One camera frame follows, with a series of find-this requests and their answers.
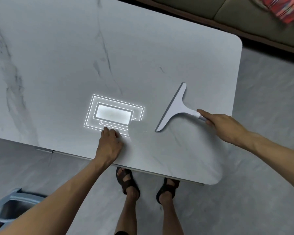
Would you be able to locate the person's right forearm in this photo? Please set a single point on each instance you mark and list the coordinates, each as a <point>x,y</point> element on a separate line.
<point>274,155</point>

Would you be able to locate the person's left fingers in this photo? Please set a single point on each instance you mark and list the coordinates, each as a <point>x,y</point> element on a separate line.
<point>110,134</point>

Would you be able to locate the white window squeegee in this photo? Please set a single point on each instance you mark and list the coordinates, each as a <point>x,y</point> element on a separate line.
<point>177,107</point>

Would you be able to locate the light blue plastic bin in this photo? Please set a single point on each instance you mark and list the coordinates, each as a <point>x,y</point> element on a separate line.
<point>12,208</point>

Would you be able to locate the person's right leg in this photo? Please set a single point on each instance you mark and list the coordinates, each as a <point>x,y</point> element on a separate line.
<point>170,215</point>

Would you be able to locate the person's left brown sandal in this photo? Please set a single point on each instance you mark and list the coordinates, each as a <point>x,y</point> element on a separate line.
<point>127,181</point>

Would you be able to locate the person's leg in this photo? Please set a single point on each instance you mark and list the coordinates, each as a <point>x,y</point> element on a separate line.
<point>170,215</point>
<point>127,215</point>

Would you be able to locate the person's left hand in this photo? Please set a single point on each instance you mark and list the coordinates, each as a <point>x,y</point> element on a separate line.
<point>109,148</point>

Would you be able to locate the olive green sofa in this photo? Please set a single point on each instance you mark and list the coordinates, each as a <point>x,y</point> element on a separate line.
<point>235,14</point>

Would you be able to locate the person's left leg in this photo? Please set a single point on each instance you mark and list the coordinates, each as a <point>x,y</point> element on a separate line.
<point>127,215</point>

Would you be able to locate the person's right brown sandal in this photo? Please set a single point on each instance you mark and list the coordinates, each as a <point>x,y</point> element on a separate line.
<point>167,188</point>

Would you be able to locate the person's right thumb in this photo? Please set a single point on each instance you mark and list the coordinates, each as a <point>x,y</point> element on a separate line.
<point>210,122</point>

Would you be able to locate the person's left forearm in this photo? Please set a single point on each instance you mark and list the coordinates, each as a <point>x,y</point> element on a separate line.
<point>61,200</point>

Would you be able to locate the red patterned cloth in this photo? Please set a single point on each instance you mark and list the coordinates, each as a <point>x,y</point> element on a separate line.
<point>281,8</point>

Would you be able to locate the person's right hand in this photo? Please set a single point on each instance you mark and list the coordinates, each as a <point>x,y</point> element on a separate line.
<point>229,128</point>

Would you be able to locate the person's brown sandal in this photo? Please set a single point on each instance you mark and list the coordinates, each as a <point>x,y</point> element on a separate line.
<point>167,188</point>
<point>127,181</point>

